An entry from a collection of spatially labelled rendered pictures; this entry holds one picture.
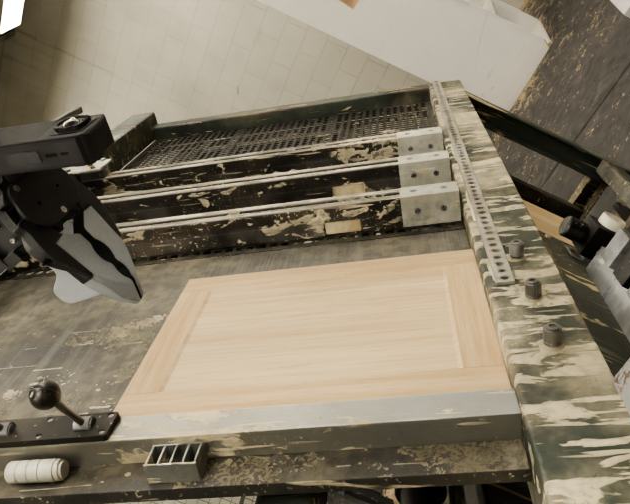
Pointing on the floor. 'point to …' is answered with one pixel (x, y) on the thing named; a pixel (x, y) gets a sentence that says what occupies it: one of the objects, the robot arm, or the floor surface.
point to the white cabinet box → (437, 39)
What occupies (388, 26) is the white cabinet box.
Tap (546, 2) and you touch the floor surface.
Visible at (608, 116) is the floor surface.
